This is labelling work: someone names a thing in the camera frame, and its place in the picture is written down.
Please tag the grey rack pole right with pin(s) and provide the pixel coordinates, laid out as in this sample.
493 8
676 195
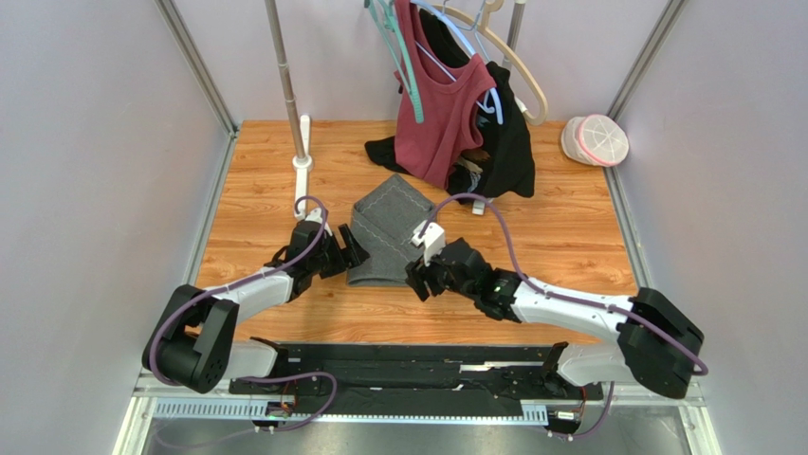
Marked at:
515 23

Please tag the white rack base foot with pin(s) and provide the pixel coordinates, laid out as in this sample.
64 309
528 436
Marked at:
302 163

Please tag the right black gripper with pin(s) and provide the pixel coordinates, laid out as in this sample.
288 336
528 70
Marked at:
430 273

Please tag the teal plastic hanger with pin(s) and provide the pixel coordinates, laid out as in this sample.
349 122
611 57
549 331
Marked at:
384 17

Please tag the maroon tank top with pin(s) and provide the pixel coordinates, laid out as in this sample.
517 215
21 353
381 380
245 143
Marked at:
429 149

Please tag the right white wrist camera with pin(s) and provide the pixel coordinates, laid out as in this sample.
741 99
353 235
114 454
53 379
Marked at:
431 238

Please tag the black t-shirt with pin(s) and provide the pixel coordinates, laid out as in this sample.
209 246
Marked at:
503 163

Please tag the grey cloth napkin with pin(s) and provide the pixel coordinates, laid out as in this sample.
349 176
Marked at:
383 222

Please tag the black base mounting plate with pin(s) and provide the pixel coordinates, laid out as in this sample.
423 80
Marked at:
418 380

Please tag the grey rack pole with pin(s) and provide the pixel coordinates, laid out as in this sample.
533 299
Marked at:
515 23
274 22

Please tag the grey rack pole left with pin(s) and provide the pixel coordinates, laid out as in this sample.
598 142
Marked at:
274 22

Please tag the light blue plastic hanger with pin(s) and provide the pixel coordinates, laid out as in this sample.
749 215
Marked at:
449 54

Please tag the white rack foot right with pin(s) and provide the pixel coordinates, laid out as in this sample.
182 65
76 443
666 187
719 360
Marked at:
479 206

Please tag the beige wooden hanger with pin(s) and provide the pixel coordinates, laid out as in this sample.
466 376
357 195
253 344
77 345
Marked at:
479 23

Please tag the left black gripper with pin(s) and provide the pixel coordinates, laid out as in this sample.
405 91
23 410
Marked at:
351 256

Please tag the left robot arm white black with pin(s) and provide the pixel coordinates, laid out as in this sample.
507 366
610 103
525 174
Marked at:
194 345

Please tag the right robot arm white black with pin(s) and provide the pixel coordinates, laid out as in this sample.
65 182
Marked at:
644 337

